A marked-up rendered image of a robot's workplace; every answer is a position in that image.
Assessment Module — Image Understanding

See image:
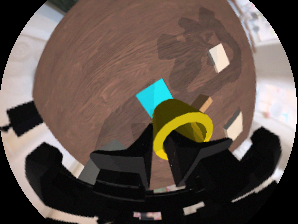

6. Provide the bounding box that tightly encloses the orange flat bar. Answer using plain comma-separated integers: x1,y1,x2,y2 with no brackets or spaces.
192,95,213,112

